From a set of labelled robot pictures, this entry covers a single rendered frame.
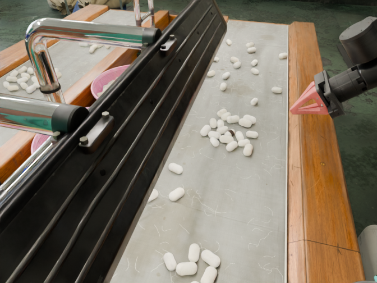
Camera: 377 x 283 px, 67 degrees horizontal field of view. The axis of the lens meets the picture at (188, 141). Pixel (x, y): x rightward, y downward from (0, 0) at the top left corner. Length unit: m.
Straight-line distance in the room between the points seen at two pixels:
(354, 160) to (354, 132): 0.31
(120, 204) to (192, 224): 0.39
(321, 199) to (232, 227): 0.19
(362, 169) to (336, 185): 1.31
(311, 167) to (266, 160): 0.10
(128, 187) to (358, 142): 2.04
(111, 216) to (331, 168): 0.58
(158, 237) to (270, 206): 0.24
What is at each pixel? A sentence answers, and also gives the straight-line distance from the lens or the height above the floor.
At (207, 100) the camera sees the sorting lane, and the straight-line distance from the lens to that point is 0.90.
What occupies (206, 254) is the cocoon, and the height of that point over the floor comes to 0.76.
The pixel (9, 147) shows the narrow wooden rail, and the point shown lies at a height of 0.76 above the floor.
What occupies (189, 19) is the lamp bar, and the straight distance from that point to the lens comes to 0.39.
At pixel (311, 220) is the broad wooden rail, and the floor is 0.76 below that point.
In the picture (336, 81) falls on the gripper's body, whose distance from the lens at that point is 0.66.
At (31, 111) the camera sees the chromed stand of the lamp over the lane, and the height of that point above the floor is 1.12.
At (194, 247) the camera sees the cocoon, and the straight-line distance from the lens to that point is 0.53.
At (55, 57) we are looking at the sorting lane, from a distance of 1.29.
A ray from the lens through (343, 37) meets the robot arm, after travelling 0.63.
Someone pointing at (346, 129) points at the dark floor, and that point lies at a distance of 2.26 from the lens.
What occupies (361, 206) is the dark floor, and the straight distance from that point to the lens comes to 1.77.
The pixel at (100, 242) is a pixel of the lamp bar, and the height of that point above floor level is 1.07.
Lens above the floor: 1.22
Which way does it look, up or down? 41 degrees down
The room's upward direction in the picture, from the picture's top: straight up
